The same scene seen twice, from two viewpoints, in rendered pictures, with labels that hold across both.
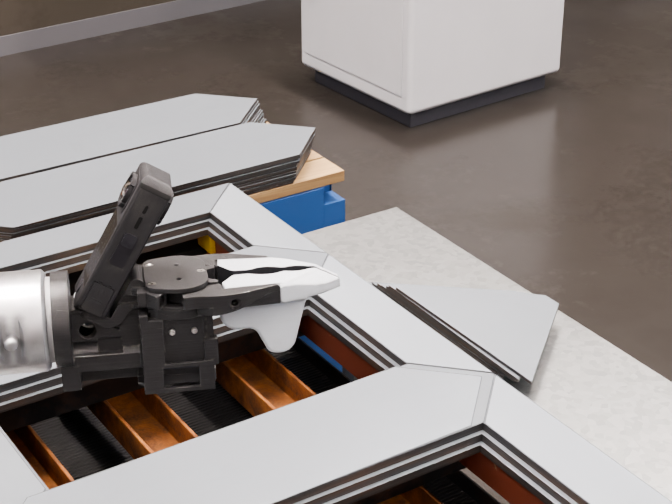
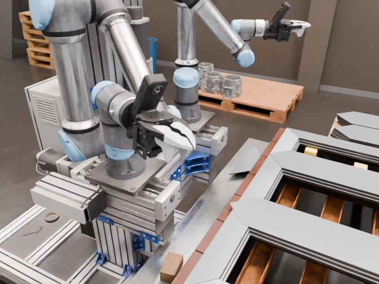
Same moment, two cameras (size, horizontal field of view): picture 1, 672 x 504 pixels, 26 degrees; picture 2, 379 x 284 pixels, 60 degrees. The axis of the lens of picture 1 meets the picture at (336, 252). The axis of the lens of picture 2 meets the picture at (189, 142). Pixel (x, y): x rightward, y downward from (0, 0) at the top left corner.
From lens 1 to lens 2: 0.87 m
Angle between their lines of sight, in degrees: 54
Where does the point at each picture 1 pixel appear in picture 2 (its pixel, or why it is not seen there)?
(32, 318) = (117, 107)
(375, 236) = not seen: outside the picture
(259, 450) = (329, 233)
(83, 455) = not seen: hidden behind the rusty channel
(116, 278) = (136, 107)
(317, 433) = (354, 244)
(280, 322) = (167, 150)
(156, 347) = (135, 135)
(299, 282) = (172, 138)
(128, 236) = (139, 93)
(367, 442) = (366, 260)
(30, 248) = (346, 145)
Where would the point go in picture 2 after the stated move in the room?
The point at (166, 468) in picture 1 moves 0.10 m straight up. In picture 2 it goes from (297, 217) to (302, 196)
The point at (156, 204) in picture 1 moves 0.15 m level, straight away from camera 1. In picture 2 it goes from (145, 85) to (207, 71)
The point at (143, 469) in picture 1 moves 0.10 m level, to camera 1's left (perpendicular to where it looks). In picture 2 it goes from (291, 212) to (274, 198)
